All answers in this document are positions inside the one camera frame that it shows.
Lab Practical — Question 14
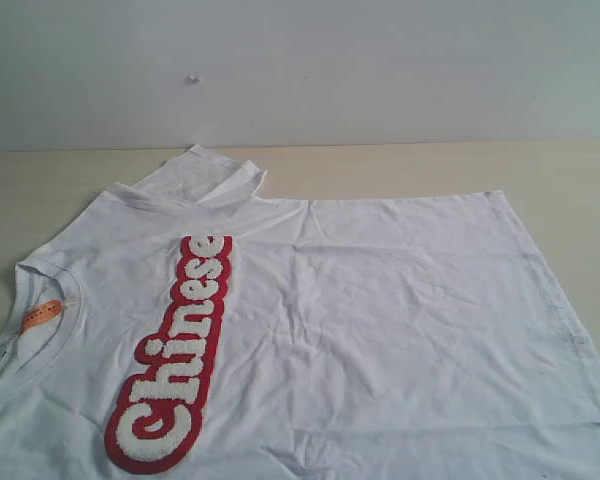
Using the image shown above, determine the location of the white t-shirt red lettering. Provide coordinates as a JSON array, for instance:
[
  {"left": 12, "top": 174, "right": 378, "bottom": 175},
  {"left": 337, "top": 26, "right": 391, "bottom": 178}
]
[{"left": 0, "top": 146, "right": 600, "bottom": 479}]

